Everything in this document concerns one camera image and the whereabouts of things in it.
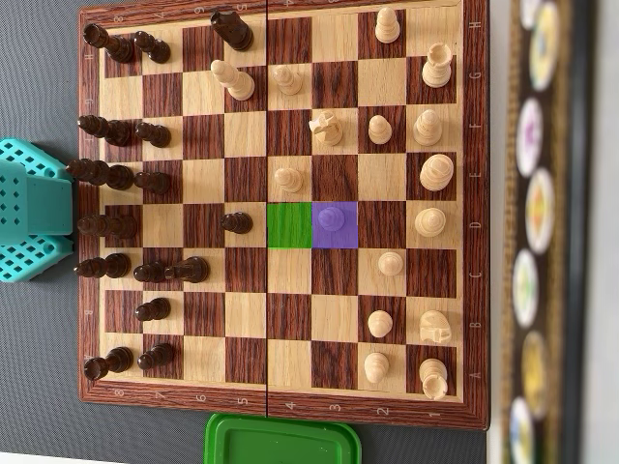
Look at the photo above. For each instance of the light wooden pawn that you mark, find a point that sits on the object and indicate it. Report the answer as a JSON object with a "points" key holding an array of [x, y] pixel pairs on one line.
{"points": [[286, 79], [387, 25], [376, 367], [379, 129], [331, 218], [379, 323], [288, 179], [391, 264]]}

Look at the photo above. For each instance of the dark wooden pawn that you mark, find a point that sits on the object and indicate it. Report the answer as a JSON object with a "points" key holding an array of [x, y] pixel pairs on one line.
{"points": [[149, 273], [156, 356], [237, 222], [153, 309], [152, 181], [153, 134], [152, 47]]}

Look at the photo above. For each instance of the wooden folding chessboard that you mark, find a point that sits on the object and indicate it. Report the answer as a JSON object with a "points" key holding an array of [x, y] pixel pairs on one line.
{"points": [[290, 314]]}

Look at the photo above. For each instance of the light wooden knight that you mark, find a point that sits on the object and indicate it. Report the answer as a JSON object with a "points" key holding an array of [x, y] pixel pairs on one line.
{"points": [[326, 127], [435, 327]]}

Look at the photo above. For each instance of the light wooden queen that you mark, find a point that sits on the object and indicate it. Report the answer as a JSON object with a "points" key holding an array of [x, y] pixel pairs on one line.
{"points": [[430, 222]]}

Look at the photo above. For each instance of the light wooden bishop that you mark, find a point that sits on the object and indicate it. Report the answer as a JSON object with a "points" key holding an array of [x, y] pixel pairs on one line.
{"points": [[427, 128], [233, 80]]}

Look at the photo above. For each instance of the light wooden rook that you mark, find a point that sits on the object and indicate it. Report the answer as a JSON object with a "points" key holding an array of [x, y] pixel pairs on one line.
{"points": [[433, 378], [437, 65]]}

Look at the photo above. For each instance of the dark wooden queen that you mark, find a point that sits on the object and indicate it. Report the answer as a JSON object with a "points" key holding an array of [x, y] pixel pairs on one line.
{"points": [[109, 225]]}

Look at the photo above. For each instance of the dark wooden bishop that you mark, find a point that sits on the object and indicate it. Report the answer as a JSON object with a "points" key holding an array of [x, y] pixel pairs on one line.
{"points": [[106, 130], [104, 266]]}

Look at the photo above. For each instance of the green plastic lid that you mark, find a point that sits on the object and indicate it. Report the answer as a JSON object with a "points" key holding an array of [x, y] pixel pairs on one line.
{"points": [[280, 442]]}

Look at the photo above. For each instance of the dark wooden king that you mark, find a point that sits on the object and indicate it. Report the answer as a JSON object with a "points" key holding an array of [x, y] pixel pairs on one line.
{"points": [[101, 175]]}

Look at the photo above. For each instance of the round medallion orange print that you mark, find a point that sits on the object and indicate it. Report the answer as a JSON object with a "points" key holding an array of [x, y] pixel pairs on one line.
{"points": [[539, 210]]}

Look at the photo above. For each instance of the dark wooden rook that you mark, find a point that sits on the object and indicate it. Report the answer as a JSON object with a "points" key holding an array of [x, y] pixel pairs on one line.
{"points": [[110, 362], [111, 44]]}

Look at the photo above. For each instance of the round medallion purple print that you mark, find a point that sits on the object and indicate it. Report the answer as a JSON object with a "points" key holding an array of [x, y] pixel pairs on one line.
{"points": [[529, 136]]}

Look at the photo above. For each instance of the round medallion yellow print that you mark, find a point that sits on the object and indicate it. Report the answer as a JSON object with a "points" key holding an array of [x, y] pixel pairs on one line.
{"points": [[545, 46]]}

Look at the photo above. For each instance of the round white medallion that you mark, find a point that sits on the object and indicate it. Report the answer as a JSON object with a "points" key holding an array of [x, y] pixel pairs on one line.
{"points": [[529, 12]]}

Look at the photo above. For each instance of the dark grey table mat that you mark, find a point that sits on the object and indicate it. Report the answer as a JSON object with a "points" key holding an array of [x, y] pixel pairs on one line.
{"points": [[38, 72]]}

